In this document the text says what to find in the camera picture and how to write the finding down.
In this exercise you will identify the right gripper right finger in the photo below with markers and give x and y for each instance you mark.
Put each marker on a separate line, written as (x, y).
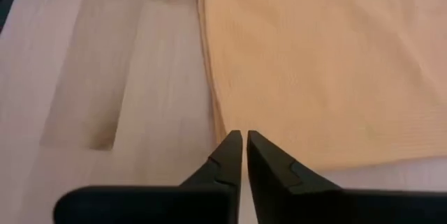
(331, 208)

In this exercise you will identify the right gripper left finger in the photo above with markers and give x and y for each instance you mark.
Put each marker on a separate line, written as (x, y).
(157, 206)

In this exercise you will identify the orange waffle-weave towel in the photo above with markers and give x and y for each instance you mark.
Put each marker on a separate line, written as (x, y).
(314, 60)

